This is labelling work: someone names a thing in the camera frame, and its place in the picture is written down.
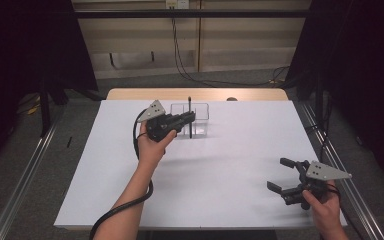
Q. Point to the person's left hand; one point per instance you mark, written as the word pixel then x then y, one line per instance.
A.
pixel 150 150

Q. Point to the black curtain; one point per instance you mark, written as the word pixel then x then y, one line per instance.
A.
pixel 363 66
pixel 20 50

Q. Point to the white table cover sheet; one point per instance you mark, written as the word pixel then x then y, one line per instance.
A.
pixel 213 173

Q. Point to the black metal stand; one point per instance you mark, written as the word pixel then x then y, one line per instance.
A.
pixel 45 110

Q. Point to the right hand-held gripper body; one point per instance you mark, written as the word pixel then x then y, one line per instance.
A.
pixel 316 186

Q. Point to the person's right hand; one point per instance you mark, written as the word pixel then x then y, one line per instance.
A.
pixel 326 213

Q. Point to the black makeup brush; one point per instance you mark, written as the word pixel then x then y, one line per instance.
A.
pixel 190 113

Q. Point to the white wall outlet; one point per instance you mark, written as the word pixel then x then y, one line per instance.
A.
pixel 177 4

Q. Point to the long counter shelf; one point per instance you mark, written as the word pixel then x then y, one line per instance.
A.
pixel 193 13

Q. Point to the metal floor rail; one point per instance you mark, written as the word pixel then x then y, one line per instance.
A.
pixel 346 186
pixel 23 173

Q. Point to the clear acrylic organizer box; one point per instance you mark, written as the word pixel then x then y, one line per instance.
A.
pixel 200 115

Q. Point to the small black stick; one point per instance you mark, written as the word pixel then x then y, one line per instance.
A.
pixel 69 142

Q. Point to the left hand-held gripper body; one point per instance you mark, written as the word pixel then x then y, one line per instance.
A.
pixel 156 125

